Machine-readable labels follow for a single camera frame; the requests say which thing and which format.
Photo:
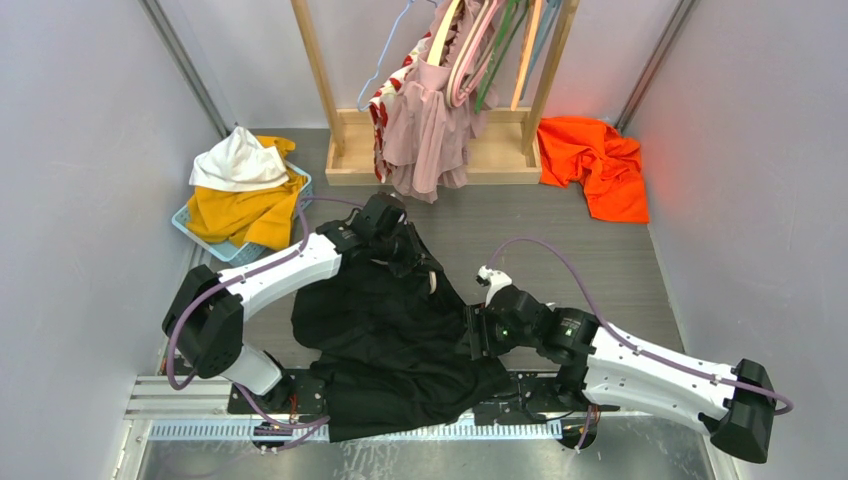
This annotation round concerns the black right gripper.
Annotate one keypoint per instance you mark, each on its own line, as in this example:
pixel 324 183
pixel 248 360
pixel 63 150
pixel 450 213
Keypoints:
pixel 478 318

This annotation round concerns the black garment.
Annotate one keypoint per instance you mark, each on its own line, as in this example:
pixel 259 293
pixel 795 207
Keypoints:
pixel 367 316

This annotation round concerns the teal hanger on rack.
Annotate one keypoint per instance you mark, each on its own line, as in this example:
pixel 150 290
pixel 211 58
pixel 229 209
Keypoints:
pixel 545 26

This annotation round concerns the peach hanger on rack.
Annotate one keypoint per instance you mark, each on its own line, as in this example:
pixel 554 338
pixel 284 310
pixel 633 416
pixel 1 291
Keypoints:
pixel 531 29

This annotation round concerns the light blue hanger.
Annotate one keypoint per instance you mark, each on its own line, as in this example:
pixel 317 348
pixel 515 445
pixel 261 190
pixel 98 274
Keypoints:
pixel 402 35

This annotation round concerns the wooden hanger rack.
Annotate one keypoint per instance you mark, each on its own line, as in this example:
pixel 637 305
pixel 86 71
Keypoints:
pixel 506 153

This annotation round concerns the pink pleated skirt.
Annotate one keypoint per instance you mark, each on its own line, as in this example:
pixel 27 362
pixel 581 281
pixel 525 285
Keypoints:
pixel 426 139

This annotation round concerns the orange garment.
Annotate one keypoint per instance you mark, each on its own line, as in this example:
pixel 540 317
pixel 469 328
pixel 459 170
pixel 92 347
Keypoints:
pixel 607 166

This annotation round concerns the beige plastic hanger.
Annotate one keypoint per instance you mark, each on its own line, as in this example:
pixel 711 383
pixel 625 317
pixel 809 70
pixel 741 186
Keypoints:
pixel 440 37

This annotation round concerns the red poppy print garment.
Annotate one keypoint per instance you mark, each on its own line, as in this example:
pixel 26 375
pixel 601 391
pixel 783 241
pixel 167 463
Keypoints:
pixel 380 105

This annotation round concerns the pink hanger on rack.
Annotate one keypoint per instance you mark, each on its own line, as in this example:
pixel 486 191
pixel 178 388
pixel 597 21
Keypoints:
pixel 468 69

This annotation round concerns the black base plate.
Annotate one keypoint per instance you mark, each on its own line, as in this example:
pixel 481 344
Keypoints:
pixel 360 401

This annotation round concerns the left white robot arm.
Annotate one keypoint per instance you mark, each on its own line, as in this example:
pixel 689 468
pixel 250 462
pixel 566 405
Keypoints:
pixel 205 322

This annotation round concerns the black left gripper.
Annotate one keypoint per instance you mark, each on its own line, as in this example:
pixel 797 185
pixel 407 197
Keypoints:
pixel 414 258

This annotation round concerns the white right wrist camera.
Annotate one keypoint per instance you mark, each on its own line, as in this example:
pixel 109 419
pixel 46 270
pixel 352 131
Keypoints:
pixel 493 280

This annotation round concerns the blue plastic basket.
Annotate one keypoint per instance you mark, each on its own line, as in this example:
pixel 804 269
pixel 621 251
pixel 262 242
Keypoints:
pixel 226 251

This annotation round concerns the white garment in basket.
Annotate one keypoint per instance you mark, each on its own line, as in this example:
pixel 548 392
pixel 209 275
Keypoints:
pixel 240 163

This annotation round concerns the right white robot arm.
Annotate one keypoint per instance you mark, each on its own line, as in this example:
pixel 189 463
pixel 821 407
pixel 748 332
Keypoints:
pixel 605 369

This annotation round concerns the yellow garment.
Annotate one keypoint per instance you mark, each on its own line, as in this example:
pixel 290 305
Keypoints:
pixel 261 217

